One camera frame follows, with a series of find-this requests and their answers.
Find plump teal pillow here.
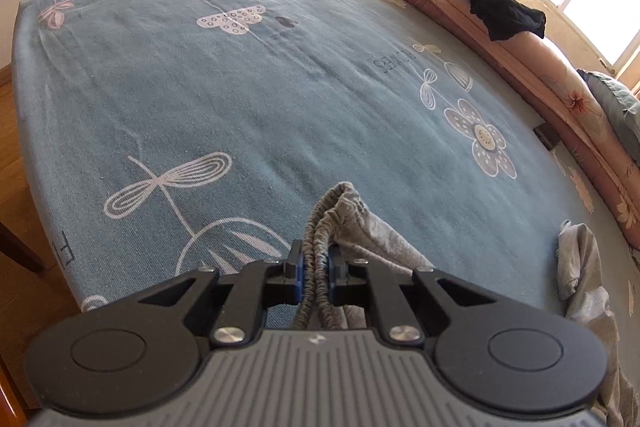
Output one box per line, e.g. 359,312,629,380
577,69,640,168

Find folded pink floral quilt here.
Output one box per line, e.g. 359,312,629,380
318,0,640,250

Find grey pants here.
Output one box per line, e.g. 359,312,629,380
292,182,632,427

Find black garment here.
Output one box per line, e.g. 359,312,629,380
461,0,547,42

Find teal printed bed sheet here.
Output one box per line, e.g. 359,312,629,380
15,0,640,328

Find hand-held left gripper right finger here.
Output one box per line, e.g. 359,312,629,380
327,248,493,350

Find black smartphone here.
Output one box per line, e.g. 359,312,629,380
533,123,560,151

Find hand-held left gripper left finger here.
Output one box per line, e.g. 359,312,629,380
135,241,306,350

